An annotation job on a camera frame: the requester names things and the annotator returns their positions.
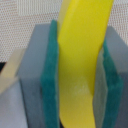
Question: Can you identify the gripper teal padded right finger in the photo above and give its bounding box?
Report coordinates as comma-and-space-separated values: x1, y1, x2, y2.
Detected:
93, 27, 128, 128

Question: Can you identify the gripper teal padded left finger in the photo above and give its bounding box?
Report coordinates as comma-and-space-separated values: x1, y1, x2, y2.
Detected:
17, 20, 60, 128

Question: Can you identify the yellow toy banana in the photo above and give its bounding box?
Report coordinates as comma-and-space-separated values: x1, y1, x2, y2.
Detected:
58, 0, 114, 128

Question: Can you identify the woven beige placemat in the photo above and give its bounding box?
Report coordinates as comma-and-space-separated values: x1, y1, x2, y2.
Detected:
0, 0, 128, 62

